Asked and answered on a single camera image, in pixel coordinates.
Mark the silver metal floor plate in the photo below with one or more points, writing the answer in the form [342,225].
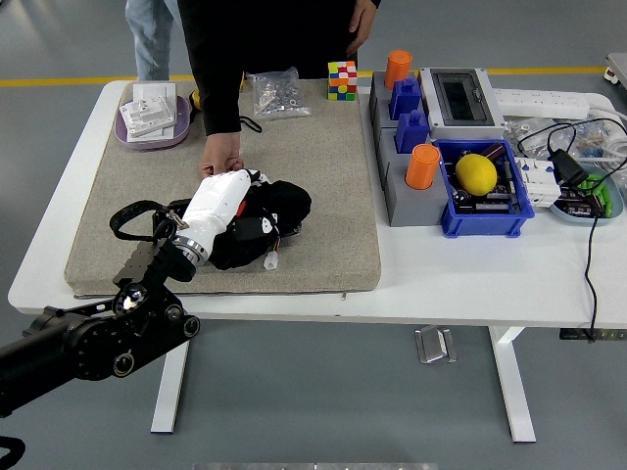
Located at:
[435,345]

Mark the person's right forearm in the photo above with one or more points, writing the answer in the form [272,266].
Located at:
[220,98]

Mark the white wall switch panel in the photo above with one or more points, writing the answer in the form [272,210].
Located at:
[147,132]

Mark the small yellow tool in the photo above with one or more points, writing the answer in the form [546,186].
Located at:
[242,82]

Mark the white electrical distribution box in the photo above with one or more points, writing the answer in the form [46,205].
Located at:
[431,98]

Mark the blue plastic bin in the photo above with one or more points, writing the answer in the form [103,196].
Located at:
[485,225]

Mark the white socket module with holes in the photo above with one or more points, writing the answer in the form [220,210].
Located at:
[147,112]

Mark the white circuit breaker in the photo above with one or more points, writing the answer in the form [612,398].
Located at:
[539,186]

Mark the dark circuit board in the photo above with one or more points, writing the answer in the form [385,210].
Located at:
[490,203]

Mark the clear bag of screws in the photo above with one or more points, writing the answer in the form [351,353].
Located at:
[279,95]

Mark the person's right hand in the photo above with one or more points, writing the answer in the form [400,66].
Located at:
[220,154]

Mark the purple oval tray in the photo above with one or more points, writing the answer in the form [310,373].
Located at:
[181,127]

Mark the white flat wall plate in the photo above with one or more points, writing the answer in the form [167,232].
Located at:
[154,90]

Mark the white power strip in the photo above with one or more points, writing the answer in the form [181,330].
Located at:
[539,103]

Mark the grey-brown mat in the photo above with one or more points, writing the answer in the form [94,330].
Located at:
[333,196]

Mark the clear bag of small parts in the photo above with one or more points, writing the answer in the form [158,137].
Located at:
[519,129]

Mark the black rag with red tag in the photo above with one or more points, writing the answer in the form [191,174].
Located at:
[289,201]

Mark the person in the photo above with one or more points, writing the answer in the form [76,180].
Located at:
[284,34]
[152,39]

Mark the orange cylinder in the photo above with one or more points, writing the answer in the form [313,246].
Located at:
[398,66]
[422,166]

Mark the dark cylindrical capacitor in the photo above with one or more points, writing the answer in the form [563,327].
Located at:
[496,151]

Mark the colourful puzzle cube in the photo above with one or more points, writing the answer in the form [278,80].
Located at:
[342,80]

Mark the light blue dish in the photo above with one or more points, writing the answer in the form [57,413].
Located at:
[578,219]

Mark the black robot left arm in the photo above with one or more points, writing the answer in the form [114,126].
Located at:
[93,343]

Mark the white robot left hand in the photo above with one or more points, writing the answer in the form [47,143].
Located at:
[213,198]

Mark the yellow tape measure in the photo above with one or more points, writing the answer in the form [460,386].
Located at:
[196,100]

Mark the blue peg block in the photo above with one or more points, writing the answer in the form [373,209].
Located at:
[405,100]
[412,134]

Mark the white table leg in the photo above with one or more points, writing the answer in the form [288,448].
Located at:
[514,387]
[171,387]

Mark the green plastic part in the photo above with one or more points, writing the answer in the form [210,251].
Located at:
[595,183]

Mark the black table control box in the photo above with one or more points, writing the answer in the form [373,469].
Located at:
[573,335]

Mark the white cart with red mark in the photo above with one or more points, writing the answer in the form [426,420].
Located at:
[618,68]

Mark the person's left hand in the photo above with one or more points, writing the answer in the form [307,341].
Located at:
[362,24]

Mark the yellow lemon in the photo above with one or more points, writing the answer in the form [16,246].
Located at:
[475,173]

